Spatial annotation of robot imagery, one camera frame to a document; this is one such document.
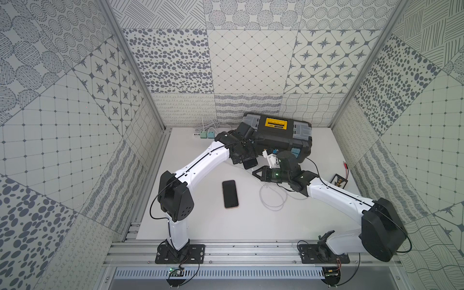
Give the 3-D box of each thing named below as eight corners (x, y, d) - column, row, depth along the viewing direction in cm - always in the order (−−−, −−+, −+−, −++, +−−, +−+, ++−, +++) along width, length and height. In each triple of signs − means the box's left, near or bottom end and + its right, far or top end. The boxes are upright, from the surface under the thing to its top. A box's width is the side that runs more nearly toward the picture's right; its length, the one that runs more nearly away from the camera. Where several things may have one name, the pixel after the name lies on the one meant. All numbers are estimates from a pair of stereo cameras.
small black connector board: (330, 183, 98) (331, 181, 96) (334, 175, 101) (336, 173, 99) (342, 190, 95) (344, 188, 93) (346, 182, 98) (348, 180, 96)
